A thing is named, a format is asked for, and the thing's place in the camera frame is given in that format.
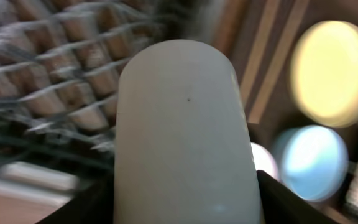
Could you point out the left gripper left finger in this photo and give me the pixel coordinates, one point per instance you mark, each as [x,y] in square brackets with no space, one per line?
[94,205]

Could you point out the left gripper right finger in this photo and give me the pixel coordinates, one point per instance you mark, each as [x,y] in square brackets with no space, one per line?
[282,206]

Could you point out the light blue bowl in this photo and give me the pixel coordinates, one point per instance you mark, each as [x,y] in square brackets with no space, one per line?
[312,161]

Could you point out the white cup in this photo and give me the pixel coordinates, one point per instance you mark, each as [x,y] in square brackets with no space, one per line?
[183,151]

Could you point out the grey dishwasher rack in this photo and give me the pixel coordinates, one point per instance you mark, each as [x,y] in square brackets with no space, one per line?
[60,63]

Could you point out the pink bowl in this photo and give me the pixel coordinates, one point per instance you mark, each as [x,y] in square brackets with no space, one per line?
[264,161]

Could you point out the yellow plate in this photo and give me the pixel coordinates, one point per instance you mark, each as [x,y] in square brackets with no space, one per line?
[324,73]

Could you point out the right wooden chopstick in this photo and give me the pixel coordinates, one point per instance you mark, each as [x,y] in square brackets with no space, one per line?
[278,60]

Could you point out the wooden chopstick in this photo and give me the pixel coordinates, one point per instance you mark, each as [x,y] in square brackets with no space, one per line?
[258,48]
[278,60]

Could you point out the dark brown serving tray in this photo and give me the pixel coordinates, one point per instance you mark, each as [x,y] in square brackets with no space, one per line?
[236,30]

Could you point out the left wooden chopstick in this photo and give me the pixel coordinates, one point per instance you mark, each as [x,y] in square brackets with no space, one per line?
[258,48]

